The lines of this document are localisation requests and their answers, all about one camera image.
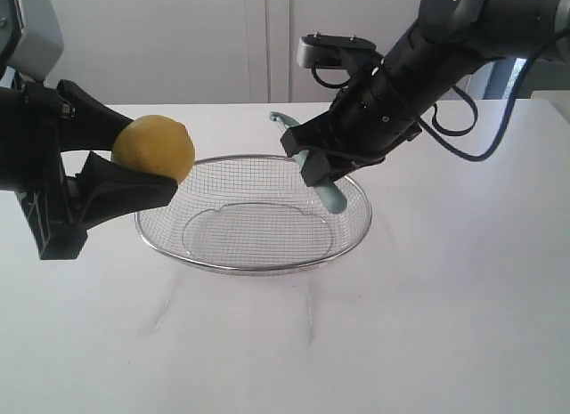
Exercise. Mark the teal handled peeler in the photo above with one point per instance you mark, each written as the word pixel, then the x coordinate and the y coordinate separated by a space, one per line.
pixel 331 197

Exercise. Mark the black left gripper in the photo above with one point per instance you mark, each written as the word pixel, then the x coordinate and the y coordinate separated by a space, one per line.
pixel 36 125

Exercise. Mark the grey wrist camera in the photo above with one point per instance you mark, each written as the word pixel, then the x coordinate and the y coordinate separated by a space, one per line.
pixel 316 50
pixel 31 38

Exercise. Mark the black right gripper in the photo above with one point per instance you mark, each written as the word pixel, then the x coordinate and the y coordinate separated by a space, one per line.
pixel 365 122

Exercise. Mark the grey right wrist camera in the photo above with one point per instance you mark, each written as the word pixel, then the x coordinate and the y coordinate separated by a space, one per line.
pixel 316 50

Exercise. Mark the oval metal wire basket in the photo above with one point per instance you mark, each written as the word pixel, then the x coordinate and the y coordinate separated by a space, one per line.
pixel 252 215

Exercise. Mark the yellow lemon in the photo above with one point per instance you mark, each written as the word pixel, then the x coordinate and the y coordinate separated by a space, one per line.
pixel 155 145

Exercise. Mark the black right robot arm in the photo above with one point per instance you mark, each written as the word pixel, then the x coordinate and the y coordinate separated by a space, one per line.
pixel 451 39

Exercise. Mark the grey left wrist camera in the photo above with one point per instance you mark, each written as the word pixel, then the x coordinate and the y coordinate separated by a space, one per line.
pixel 31 38

